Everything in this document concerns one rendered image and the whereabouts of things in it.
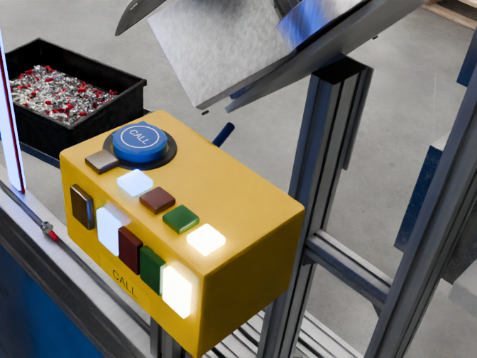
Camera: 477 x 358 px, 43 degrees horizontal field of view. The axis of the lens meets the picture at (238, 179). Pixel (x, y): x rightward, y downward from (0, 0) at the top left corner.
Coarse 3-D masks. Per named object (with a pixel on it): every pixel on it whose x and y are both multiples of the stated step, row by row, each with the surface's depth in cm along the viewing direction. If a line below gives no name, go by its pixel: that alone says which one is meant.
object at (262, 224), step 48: (96, 144) 45; (192, 144) 46; (96, 192) 42; (144, 192) 41; (192, 192) 42; (240, 192) 42; (96, 240) 45; (144, 240) 40; (240, 240) 39; (288, 240) 42; (144, 288) 43; (192, 288) 37; (240, 288) 40; (192, 336) 40
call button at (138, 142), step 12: (120, 132) 45; (132, 132) 45; (144, 132) 45; (156, 132) 45; (120, 144) 44; (132, 144) 44; (144, 144) 44; (156, 144) 44; (120, 156) 44; (132, 156) 43; (144, 156) 43; (156, 156) 44
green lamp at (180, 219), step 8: (176, 208) 39; (184, 208) 40; (168, 216) 39; (176, 216) 39; (184, 216) 39; (192, 216) 39; (168, 224) 39; (176, 224) 38; (184, 224) 38; (192, 224) 39; (176, 232) 38
